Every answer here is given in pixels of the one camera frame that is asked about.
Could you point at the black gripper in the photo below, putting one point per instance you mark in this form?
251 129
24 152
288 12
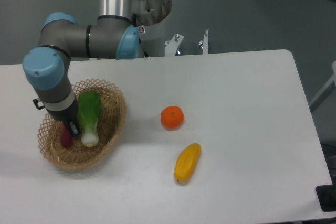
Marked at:
67 115

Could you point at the purple sweet potato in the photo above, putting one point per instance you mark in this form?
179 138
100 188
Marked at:
66 137

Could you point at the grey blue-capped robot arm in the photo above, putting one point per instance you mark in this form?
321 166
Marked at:
115 36

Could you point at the woven wicker basket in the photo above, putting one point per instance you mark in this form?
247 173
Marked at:
110 125

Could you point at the green bok choy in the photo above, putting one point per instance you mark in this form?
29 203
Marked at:
88 116

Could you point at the orange tangerine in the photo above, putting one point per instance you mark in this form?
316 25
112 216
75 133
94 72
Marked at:
172 117

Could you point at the yellow mango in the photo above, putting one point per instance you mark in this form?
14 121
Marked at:
186 162

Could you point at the black device at table edge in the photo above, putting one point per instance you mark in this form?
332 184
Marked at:
326 197

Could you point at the white metal mounting frame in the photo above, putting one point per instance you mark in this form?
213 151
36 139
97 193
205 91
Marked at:
173 47

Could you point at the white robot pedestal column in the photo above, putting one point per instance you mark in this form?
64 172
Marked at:
152 16

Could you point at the white frame at right edge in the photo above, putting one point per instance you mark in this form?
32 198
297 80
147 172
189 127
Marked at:
323 92

